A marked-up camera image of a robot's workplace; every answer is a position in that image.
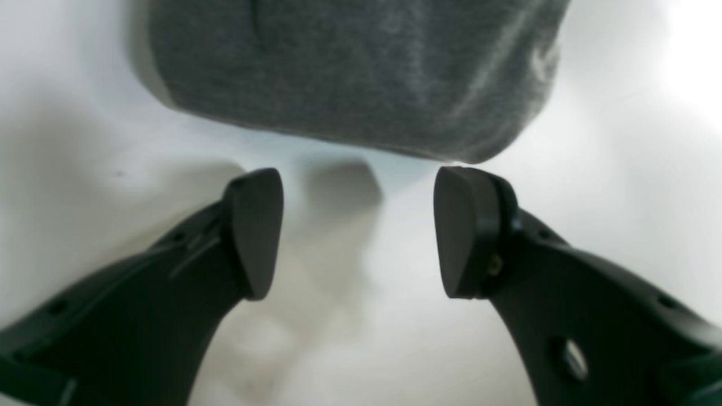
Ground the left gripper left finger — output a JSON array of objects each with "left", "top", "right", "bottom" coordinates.
[{"left": 1, "top": 169, "right": 284, "bottom": 405}]

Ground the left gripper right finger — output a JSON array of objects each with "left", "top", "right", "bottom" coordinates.
[{"left": 433, "top": 166, "right": 721, "bottom": 405}]

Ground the grey T-shirt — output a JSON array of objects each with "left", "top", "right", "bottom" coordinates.
[{"left": 148, "top": 1, "right": 570, "bottom": 164}]

